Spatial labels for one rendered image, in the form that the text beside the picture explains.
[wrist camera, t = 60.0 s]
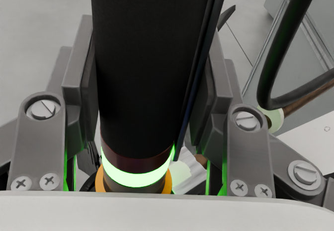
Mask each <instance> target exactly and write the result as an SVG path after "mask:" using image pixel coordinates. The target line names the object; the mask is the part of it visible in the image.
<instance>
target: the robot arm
mask: <svg viewBox="0 0 334 231"><path fill-rule="evenodd" d="M98 113H99V104H98V90H97V76H96V63H95V49H94V35H93V22H92V15H88V14H82V16H81V20H80V23H79V27H78V30H77V33H76V37H75V40H74V44H73V46H72V47H71V46H61V47H60V48H59V51H58V54H57V57H56V60H55V62H54V65H53V68H52V71H51V74H50V77H49V80H48V83H47V86H46V89H45V91H42V92H37V93H34V94H31V95H30V96H28V97H27V98H25V99H24V100H23V101H22V103H21V105H20V108H19V112H18V117H16V118H14V119H12V120H10V121H8V122H6V123H4V124H3V125H1V126H0V231H334V179H333V178H331V177H329V178H328V179H326V178H324V177H323V175H322V173H321V171H320V170H319V169H318V168H317V167H316V166H315V165H314V164H313V163H312V162H310V161H309V160H307V159H306V158H305V157H303V156H302V155H300V154H299V153H298V152H296V151H295V150H293V149H292V148H291V147H289V146H288V145H286V144H285V143H284V142H282V141H281V140H279V139H278V138H277V137H275V136H274V135H273V134H271V133H270V132H269V131H268V124H267V119H266V117H265V115H264V114H263V113H262V112H261V111H260V110H259V109H257V108H256V107H254V106H251V105H248V104H244V101H243V97H242V93H241V89H240V86H239V82H238V78H237V74H236V70H235V66H234V63H233V60H231V59H224V55H223V51H222V47H221V42H220V38H219V34H218V30H217V27H216V30H215V34H214V37H213V41H212V44H211V48H210V51H209V55H208V58H207V62H206V65H205V68H204V71H203V75H202V78H201V82H200V85H199V89H198V92H197V96H196V99H195V103H194V106H193V109H192V113H191V116H190V120H189V128H190V139H191V145H192V146H196V154H202V155H203V156H204V157H205V158H207V159H208V162H207V178H206V195H183V194H150V193H113V192H76V154H78V153H79V152H81V151H82V150H84V149H87V148H88V143H89V141H92V142H93V141H94V137H95V131H96V125H97V119H98Z"/></svg>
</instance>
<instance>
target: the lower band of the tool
mask: <svg viewBox="0 0 334 231"><path fill-rule="evenodd" d="M95 188H96V192H106V191H105V189H104V186H103V166H102V164H101V166H100V167H99V169H98V172H97V174H96V178H95ZM171 188H172V177H171V173H170V170H169V168H168V169H167V174H166V181H165V186H164V189H163V191H162V193H161V194H170V193H171Z"/></svg>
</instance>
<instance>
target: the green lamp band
mask: <svg viewBox="0 0 334 231"><path fill-rule="evenodd" d="M101 153H102V163H103V166H104V169H105V170H106V172H107V173H108V175H109V176H110V177H111V178H112V179H114V180H115V181H116V182H118V183H120V184H123V185H126V186H131V187H142V186H147V185H150V184H152V183H154V182H156V181H157V180H159V179H160V178H161V177H162V176H163V175H164V174H165V172H166V170H167V168H168V165H169V161H170V157H171V155H170V157H169V158H168V160H167V161H166V162H165V164H164V165H162V166H161V167H160V168H158V169H157V170H155V171H152V172H149V173H145V174H129V173H125V172H122V171H120V170H118V169H116V168H115V167H113V166H112V165H111V164H110V163H109V162H108V161H107V159H106V158H105V156H104V154H103V152H102V150H101Z"/></svg>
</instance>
